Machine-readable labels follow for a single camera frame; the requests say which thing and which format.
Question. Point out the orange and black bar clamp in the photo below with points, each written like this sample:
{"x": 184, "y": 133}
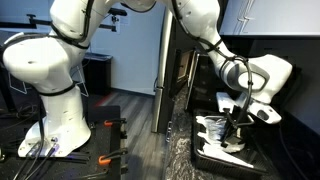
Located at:
{"x": 108, "y": 123}
{"x": 104, "y": 160}

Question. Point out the black plastic cutlery tray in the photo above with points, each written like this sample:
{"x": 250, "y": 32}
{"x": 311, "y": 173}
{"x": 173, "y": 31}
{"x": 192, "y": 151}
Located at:
{"x": 216, "y": 166}

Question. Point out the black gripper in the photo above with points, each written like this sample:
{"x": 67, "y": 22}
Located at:
{"x": 238, "y": 120}

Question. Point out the clear plastic wrapper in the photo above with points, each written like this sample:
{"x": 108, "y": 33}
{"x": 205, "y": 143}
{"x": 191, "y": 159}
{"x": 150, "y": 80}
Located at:
{"x": 215, "y": 128}

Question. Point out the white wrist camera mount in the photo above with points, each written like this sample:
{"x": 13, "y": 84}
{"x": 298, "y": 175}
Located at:
{"x": 226, "y": 100}

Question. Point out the black trash bin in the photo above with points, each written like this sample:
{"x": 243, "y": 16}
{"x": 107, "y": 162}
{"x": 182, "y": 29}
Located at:
{"x": 98, "y": 76}

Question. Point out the black stereo camera bar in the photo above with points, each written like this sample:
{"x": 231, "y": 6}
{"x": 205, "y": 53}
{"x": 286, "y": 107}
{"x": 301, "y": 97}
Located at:
{"x": 120, "y": 12}

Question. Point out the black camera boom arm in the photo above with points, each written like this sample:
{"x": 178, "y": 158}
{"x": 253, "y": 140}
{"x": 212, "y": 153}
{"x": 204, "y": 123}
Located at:
{"x": 40, "y": 23}

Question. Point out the black appliance with framed window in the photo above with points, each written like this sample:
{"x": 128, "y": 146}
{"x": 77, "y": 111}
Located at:
{"x": 182, "y": 68}

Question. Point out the black perforated robot mounting table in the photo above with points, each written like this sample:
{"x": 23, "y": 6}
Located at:
{"x": 100, "y": 140}

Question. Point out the tall appliance with silver edge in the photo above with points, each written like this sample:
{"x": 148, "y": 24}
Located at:
{"x": 163, "y": 66}

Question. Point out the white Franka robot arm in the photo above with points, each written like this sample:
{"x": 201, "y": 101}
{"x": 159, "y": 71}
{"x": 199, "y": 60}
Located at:
{"x": 43, "y": 66}

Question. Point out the black countertop appliance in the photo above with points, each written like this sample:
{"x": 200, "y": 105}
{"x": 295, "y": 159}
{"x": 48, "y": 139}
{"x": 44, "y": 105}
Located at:
{"x": 206, "y": 86}

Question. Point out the black boxy appliance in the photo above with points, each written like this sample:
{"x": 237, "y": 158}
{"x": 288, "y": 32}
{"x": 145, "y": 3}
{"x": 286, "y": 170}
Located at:
{"x": 293, "y": 90}

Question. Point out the white wall cabinet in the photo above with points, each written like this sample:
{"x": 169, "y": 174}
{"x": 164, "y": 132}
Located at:
{"x": 286, "y": 16}

